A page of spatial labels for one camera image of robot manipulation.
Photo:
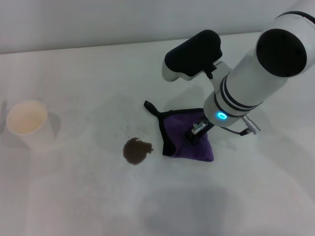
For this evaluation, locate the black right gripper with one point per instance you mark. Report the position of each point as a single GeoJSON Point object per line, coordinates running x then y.
{"type": "Point", "coordinates": [200, 134]}

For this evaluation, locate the purple rag with black trim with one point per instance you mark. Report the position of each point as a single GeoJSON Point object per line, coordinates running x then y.
{"type": "Point", "coordinates": [179, 147]}

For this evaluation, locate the white paper cup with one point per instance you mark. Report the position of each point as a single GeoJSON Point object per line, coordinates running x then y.
{"type": "Point", "coordinates": [25, 120]}

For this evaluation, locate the small silver gripper plug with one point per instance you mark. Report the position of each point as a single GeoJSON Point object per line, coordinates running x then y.
{"type": "Point", "coordinates": [198, 127]}

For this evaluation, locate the dark brown liquid stain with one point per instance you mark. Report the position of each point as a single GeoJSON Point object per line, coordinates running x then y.
{"type": "Point", "coordinates": [135, 151]}

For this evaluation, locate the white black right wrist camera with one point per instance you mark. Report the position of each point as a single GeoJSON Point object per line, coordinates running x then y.
{"type": "Point", "coordinates": [194, 54]}

